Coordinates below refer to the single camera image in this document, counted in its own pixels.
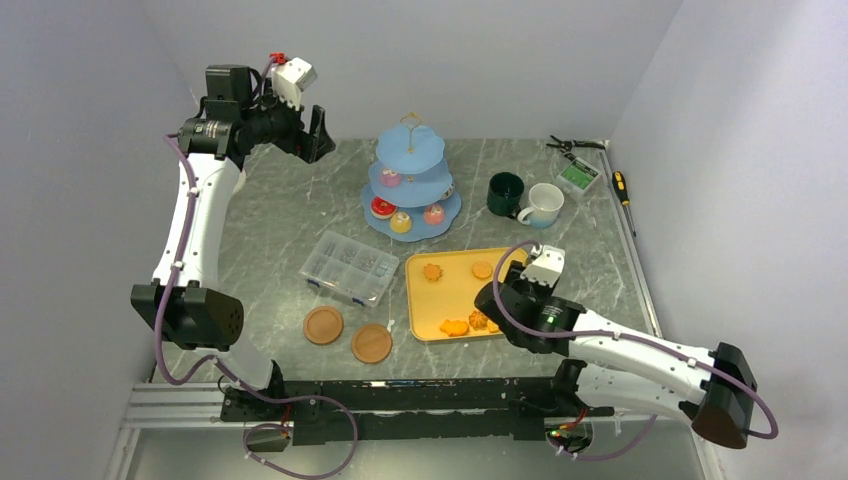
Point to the brown round coaster left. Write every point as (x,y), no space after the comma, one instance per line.
(323,325)

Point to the yellow cupcake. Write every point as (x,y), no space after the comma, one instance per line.
(400,222)

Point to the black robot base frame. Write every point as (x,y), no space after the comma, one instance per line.
(343,425)

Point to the white chocolate drizzle donut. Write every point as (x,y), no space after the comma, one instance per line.
(448,193)

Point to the blue three-tier cake stand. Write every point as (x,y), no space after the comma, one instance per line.
(417,152)

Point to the dark green mug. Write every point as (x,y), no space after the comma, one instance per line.
(505,191)

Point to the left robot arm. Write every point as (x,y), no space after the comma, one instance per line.
(194,323)

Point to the yellow serving tray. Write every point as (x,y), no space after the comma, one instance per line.
(451,297)

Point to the yellow black screwdriver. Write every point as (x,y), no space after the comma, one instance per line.
(620,189)

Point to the purple cupcake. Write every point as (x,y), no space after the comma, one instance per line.
(390,178)

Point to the black pliers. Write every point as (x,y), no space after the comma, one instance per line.
(569,145)

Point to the red donut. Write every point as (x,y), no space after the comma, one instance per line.
(382,209)

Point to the green label plastic box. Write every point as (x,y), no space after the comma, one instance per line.
(577,178)

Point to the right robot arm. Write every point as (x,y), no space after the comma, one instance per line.
(608,365)

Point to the clear plastic screw box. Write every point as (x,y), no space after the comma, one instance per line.
(350,268)

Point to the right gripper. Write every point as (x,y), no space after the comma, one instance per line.
(514,280)

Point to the brown round coaster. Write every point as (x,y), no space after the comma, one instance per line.
(323,325)
(371,344)

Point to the aluminium rail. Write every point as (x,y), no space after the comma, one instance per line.
(166,404)

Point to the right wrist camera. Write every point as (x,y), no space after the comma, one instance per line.
(545,266)

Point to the brown round coaster right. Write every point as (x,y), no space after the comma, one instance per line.
(371,344)

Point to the white mug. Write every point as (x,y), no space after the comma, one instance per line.
(544,202)

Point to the flower shaped orange cookie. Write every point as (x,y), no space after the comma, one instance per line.
(432,272)

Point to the round orange biscuit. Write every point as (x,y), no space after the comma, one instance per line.
(481,270)

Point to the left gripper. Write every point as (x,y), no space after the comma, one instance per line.
(310,146)

